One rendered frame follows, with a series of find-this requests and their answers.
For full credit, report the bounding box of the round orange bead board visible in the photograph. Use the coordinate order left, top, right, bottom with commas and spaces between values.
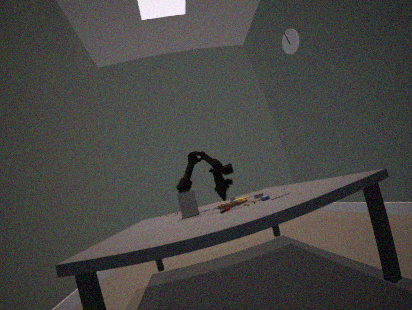
217, 199, 247, 209

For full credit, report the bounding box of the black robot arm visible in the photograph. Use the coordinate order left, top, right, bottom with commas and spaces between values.
176, 151, 234, 193

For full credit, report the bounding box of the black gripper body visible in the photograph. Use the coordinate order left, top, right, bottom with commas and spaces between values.
214, 176, 230, 192

